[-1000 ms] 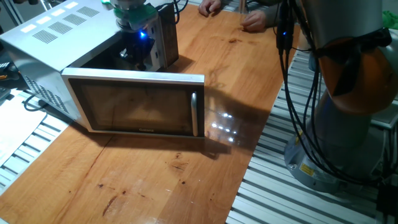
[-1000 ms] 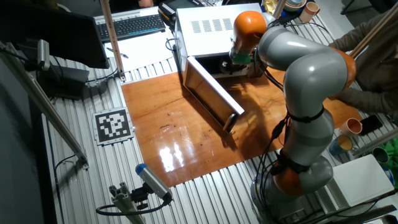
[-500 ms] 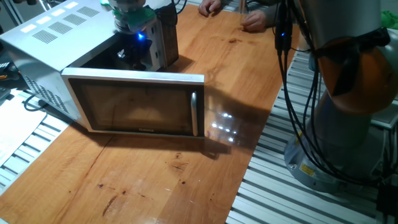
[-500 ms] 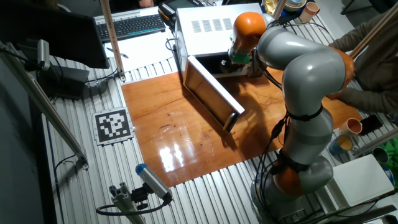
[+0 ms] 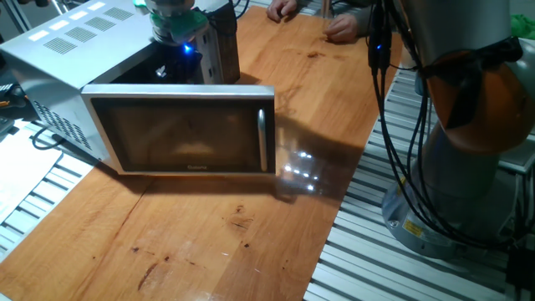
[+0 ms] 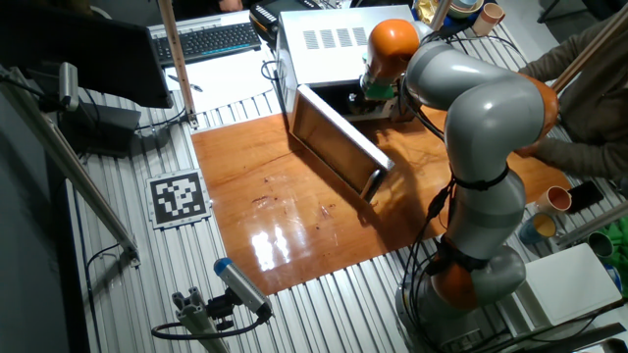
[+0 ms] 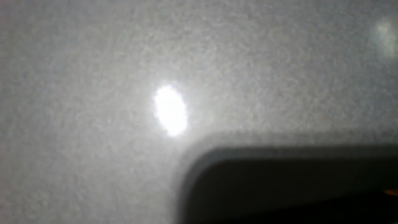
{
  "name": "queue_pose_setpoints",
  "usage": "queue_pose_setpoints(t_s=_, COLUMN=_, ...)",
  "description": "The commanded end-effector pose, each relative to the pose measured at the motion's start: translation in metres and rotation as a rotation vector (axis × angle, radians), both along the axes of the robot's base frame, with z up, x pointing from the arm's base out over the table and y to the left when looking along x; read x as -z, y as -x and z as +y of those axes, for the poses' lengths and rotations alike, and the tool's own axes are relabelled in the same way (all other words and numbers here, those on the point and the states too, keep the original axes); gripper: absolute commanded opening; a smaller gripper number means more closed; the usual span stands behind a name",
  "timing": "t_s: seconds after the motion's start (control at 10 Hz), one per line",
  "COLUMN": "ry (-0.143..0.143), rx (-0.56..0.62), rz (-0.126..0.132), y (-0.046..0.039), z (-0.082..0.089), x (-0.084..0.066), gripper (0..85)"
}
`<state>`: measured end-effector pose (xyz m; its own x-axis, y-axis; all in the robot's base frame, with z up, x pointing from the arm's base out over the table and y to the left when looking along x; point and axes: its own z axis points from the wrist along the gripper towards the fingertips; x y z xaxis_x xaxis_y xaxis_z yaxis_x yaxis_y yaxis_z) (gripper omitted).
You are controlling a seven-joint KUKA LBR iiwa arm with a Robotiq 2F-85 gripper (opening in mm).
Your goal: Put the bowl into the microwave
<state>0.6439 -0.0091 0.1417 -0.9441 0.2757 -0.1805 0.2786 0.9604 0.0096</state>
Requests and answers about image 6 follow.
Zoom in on black microwave power cable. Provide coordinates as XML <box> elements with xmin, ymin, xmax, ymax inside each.
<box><xmin>259</xmin><ymin>59</ymin><xmax>280</xmax><ymax>83</ymax></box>

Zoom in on green cloth object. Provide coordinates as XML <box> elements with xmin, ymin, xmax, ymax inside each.
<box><xmin>600</xmin><ymin>214</ymin><xmax>628</xmax><ymax>296</ymax></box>

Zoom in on black pen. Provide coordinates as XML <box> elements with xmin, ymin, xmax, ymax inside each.
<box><xmin>166</xmin><ymin>73</ymin><xmax>205</xmax><ymax>93</ymax></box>

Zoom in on long aluminium frame beam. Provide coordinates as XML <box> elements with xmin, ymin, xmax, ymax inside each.
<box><xmin>0</xmin><ymin>63</ymin><xmax>142</xmax><ymax>269</ymax></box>

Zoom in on black smartphone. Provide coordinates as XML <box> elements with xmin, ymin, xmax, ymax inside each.
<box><xmin>566</xmin><ymin>180</ymin><xmax>606</xmax><ymax>216</ymax></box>

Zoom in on grey aluminium camera bracket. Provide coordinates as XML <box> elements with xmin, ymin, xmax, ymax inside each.
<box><xmin>171</xmin><ymin>285</ymin><xmax>233</xmax><ymax>353</ymax></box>

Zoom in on pale green bowl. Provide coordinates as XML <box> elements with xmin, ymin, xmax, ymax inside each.
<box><xmin>446</xmin><ymin>0</ymin><xmax>486</xmax><ymax>21</ymax></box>

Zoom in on black cable bundle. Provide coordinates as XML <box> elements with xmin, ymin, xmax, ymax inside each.
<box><xmin>395</xmin><ymin>28</ymin><xmax>492</xmax><ymax>353</ymax></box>

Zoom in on yellow crinkled bag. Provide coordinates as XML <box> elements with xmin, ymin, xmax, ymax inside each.
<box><xmin>413</xmin><ymin>0</ymin><xmax>442</xmax><ymax>25</ymax></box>

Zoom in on black and orange teach pendant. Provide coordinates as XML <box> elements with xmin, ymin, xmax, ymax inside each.
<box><xmin>248</xmin><ymin>0</ymin><xmax>326</xmax><ymax>43</ymax></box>

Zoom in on pink cup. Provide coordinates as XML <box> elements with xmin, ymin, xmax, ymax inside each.
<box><xmin>472</xmin><ymin>1</ymin><xmax>506</xmax><ymax>37</ymax></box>

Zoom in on grey webcam on beam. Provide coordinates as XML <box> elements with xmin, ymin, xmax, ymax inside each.
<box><xmin>57</xmin><ymin>61</ymin><xmax>80</xmax><ymax>113</ymax></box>

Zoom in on black camera cable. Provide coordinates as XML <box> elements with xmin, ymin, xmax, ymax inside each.
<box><xmin>150</xmin><ymin>312</ymin><xmax>269</xmax><ymax>341</ymax></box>

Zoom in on blue cup with yellow inside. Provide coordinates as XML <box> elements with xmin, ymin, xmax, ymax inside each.
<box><xmin>517</xmin><ymin>212</ymin><xmax>558</xmax><ymax>246</ymax></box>

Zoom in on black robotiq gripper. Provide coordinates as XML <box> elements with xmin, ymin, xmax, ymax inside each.
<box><xmin>346</xmin><ymin>89</ymin><xmax>369</xmax><ymax>114</ymax></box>

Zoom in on green cup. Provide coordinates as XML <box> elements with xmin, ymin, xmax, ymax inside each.
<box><xmin>587</xmin><ymin>230</ymin><xmax>615</xmax><ymax>262</ymax></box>

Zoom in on white box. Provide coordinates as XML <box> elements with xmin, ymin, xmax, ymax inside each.
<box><xmin>513</xmin><ymin>242</ymin><xmax>624</xmax><ymax>328</ymax></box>

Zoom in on metal stand post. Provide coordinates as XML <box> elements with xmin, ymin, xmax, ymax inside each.
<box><xmin>429</xmin><ymin>0</ymin><xmax>453</xmax><ymax>31</ymax></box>

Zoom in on upright wooden post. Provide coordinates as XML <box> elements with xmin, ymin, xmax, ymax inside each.
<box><xmin>156</xmin><ymin>0</ymin><xmax>200</xmax><ymax>129</ymax></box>

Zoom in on black flat box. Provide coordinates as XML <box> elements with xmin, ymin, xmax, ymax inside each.
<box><xmin>57</xmin><ymin>100</ymin><xmax>142</xmax><ymax>159</ymax></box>

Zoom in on silver microwave oven body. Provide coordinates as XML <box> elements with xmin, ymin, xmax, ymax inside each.
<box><xmin>274</xmin><ymin>4</ymin><xmax>418</xmax><ymax>124</ymax></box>

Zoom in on black computer keyboard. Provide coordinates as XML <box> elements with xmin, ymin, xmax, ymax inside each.
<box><xmin>148</xmin><ymin>20</ymin><xmax>263</xmax><ymax>69</ymax></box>

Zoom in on white paper sheets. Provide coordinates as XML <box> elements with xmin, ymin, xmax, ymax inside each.
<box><xmin>164</xmin><ymin>47</ymin><xmax>276</xmax><ymax>115</ymax></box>

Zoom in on short aluminium frame beam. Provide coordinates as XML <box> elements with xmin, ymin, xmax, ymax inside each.
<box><xmin>555</xmin><ymin>200</ymin><xmax>628</xmax><ymax>247</ymax></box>

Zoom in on slanted wooden bar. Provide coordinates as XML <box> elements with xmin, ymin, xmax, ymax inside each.
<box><xmin>549</xmin><ymin>3</ymin><xmax>628</xmax><ymax>94</ymax></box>

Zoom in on person in grey jacket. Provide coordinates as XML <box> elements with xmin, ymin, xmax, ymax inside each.
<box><xmin>518</xmin><ymin>19</ymin><xmax>628</xmax><ymax>180</ymax></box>

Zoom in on black computer monitor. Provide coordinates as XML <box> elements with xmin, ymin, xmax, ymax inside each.
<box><xmin>0</xmin><ymin>3</ymin><xmax>174</xmax><ymax>110</ymax></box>

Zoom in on cream cup with orange inside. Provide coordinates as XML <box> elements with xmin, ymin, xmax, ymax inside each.
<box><xmin>533</xmin><ymin>184</ymin><xmax>573</xmax><ymax>218</ymax></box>

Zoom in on black and white marker plate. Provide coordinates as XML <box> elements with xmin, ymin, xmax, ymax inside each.
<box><xmin>145</xmin><ymin>168</ymin><xmax>214</xmax><ymax>231</ymax></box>

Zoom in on silver camera with blue end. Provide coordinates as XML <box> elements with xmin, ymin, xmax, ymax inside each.
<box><xmin>212</xmin><ymin>256</ymin><xmax>275</xmax><ymax>321</ymax></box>

